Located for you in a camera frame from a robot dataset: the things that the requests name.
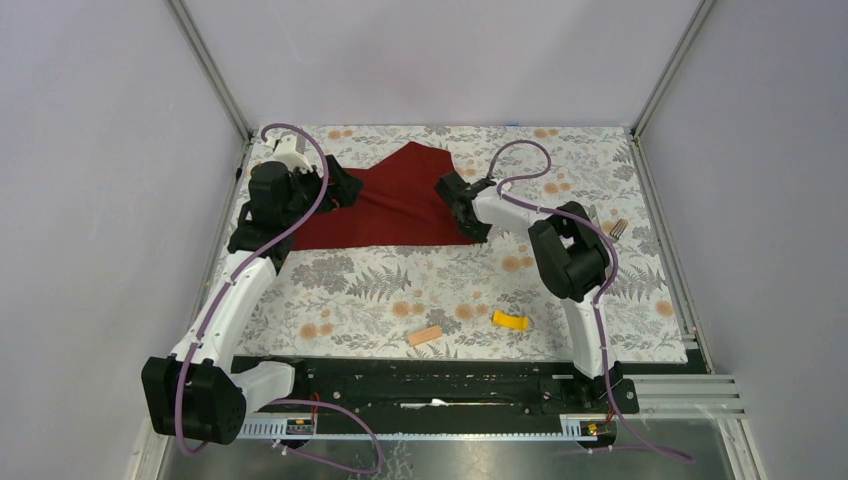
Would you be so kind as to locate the yellow block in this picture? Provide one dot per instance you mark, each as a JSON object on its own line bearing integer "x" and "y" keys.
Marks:
{"x": 518, "y": 323}

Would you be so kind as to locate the light wooden block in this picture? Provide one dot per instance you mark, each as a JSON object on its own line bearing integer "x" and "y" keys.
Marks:
{"x": 424, "y": 335}

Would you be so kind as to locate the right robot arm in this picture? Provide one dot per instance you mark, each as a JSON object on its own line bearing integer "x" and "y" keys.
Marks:
{"x": 574, "y": 265}

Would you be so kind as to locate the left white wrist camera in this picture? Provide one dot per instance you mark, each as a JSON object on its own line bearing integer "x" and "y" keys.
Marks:
{"x": 289, "y": 150}

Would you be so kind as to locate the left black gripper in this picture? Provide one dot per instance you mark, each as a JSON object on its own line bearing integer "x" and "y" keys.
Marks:
{"x": 342, "y": 191}

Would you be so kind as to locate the silver fork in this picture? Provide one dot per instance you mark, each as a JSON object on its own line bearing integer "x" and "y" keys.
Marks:
{"x": 618, "y": 229}

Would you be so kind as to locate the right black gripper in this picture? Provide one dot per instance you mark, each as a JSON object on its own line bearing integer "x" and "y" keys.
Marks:
{"x": 478, "y": 236}

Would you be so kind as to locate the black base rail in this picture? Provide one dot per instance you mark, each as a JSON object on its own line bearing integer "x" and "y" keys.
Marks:
{"x": 449, "y": 397}

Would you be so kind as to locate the dark red cloth napkin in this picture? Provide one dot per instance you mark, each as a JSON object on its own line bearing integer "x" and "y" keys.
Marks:
{"x": 398, "y": 206}

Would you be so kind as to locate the floral patterned table mat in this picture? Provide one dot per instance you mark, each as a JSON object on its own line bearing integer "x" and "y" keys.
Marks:
{"x": 364, "y": 302}

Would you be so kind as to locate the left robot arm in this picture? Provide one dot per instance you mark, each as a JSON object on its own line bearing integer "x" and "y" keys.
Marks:
{"x": 192, "y": 393}

